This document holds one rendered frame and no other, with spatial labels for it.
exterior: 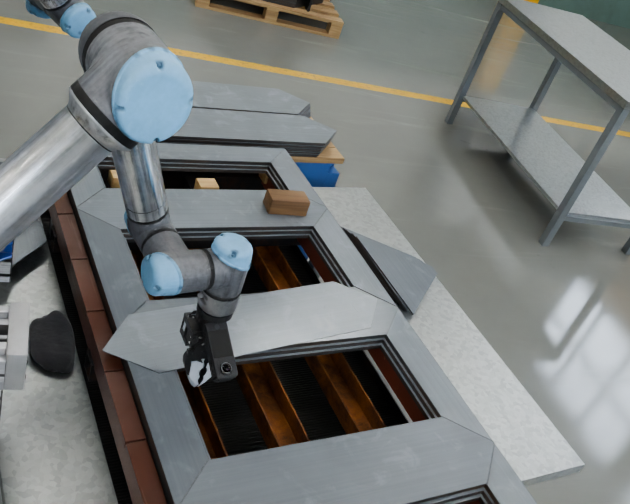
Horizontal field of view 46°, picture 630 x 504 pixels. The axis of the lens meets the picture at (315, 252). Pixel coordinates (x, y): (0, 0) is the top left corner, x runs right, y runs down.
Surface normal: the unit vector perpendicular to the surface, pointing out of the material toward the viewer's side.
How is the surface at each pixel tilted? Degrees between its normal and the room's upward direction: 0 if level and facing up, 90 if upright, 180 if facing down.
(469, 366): 0
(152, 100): 84
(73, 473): 0
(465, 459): 0
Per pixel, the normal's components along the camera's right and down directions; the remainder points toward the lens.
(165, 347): 0.30, -0.78
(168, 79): 0.58, 0.55
